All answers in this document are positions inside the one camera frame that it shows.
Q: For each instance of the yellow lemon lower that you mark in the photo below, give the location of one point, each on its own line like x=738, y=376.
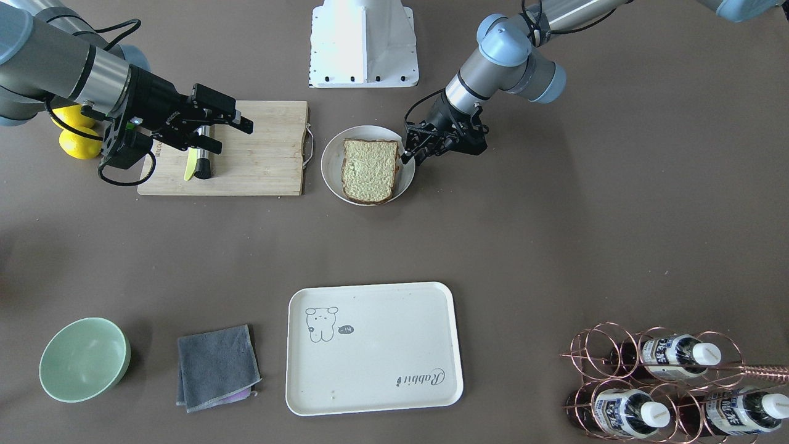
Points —
x=79, y=147

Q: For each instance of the cream rabbit serving tray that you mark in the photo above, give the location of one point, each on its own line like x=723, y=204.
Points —
x=377, y=347

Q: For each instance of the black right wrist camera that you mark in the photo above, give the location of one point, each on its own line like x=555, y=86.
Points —
x=123, y=145

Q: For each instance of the tea bottle back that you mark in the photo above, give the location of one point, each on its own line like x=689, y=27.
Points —
x=733, y=413

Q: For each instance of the mint green bowl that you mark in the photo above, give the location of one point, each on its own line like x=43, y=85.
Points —
x=84, y=360

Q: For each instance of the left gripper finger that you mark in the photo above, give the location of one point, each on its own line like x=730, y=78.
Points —
x=430, y=147

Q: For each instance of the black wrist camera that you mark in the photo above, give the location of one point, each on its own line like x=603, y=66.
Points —
x=470, y=139
x=123, y=145

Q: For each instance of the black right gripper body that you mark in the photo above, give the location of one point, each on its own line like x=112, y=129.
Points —
x=155, y=96

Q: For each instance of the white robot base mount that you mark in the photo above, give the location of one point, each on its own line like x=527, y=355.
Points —
x=363, y=44

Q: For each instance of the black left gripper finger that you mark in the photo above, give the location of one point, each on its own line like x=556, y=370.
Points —
x=415, y=142

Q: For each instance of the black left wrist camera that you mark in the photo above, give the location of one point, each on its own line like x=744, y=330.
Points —
x=470, y=139

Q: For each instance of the tea bottle front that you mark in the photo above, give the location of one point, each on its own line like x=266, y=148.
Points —
x=616, y=413

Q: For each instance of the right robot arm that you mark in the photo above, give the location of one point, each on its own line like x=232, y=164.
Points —
x=51, y=55

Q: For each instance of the bread slice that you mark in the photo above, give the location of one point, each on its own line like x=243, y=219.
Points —
x=369, y=170

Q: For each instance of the copper wire bottle rack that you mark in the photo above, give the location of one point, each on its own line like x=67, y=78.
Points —
x=665, y=386

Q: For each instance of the grey folded cloth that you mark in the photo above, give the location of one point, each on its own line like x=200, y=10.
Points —
x=216, y=368

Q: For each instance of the yellow lemon upper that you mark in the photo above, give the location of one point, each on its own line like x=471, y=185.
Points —
x=72, y=116

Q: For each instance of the bamboo cutting board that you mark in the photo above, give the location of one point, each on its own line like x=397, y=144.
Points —
x=268, y=162

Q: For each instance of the steel muddler black tip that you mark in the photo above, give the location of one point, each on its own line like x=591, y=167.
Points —
x=202, y=163

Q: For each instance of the yellow plastic knife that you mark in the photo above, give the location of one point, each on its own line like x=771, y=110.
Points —
x=191, y=164

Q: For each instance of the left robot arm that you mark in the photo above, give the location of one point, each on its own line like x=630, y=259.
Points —
x=507, y=60

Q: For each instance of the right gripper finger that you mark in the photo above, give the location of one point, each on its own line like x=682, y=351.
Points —
x=200, y=139
x=216, y=108

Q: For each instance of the tea bottle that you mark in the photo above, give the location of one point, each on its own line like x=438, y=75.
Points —
x=616, y=413
x=678, y=357
x=733, y=413

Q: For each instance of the white round plate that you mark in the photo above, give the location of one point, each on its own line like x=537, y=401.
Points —
x=334, y=155

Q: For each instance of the yellow lemon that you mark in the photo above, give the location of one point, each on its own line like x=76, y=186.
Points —
x=72, y=116
x=79, y=147

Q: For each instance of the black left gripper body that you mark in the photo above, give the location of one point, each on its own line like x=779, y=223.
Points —
x=440, y=116

